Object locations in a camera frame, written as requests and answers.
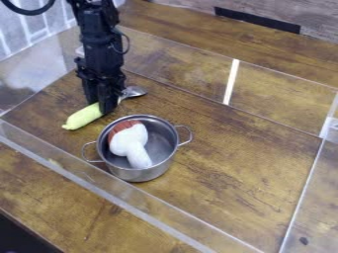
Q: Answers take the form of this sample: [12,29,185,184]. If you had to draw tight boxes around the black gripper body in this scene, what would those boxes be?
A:
[72,39,127,90]

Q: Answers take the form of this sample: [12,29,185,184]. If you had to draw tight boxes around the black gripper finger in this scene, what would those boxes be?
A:
[81,79,97,104]
[97,83,123,115]

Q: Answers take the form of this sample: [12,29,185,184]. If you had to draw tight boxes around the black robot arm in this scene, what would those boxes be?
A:
[66,0,125,115]

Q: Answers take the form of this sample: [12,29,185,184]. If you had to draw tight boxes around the clear acrylic triangle stand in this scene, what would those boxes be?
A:
[74,46,84,57]

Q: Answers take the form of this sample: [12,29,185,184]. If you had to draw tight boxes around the plush mushroom toy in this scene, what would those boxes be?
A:
[108,120,152,169]

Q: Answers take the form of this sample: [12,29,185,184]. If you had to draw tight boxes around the stainless steel pot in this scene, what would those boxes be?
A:
[81,115,192,183]

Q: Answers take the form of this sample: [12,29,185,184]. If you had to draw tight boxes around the black cable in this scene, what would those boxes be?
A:
[0,0,132,55]

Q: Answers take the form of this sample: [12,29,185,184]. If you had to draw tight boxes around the black strip on wall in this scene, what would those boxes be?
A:
[213,7,300,34]

